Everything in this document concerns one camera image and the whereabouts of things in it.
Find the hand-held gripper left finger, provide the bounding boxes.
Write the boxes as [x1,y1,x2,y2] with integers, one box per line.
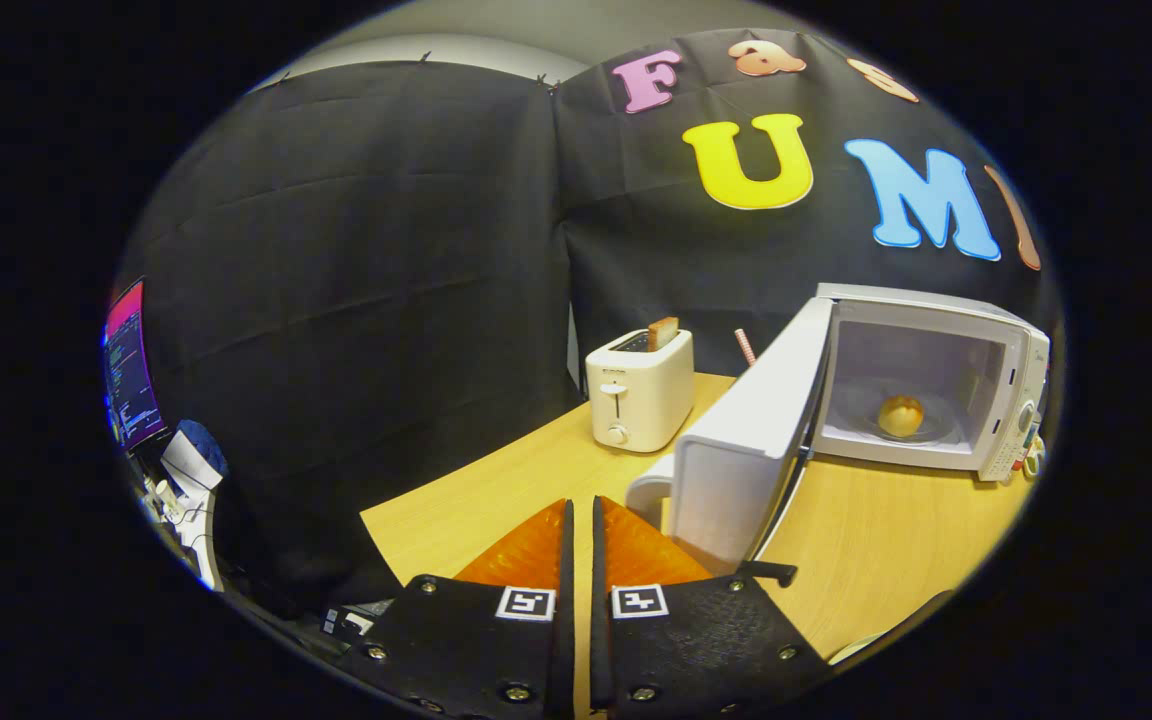
[361,498,577,720]

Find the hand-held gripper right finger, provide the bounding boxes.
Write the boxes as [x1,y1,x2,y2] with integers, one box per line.
[591,495,832,720]

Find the white microwave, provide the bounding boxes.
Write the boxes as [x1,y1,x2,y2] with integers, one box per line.
[626,283,1052,579]

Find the golden bread bun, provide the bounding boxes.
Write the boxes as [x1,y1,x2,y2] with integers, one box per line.
[877,394,926,439]

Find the white toaster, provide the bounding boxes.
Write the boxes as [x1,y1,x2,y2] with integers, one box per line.
[585,328,695,454]

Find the white paper sheet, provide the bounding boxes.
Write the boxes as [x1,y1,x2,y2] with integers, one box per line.
[160,432,213,493]

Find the computer monitor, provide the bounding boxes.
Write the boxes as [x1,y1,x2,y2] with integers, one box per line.
[102,278,169,453]

